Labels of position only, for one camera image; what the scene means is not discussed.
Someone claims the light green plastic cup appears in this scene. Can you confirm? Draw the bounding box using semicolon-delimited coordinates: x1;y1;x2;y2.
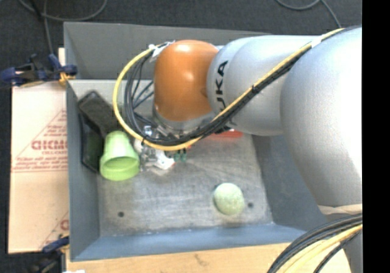
99;130;141;182

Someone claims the grey metal bin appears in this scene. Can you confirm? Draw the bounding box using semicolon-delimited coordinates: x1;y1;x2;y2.
63;21;332;262

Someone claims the dark green flat block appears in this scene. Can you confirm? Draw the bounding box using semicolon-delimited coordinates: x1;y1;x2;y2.
77;90;122;174

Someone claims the red flat block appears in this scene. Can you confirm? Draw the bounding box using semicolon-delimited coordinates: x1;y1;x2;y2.
214;130;244;140

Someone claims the pale green ball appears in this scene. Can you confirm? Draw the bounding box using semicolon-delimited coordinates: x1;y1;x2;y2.
212;182;246;216

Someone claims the brown cardboard board red print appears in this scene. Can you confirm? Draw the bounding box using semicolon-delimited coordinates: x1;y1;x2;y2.
7;47;71;255

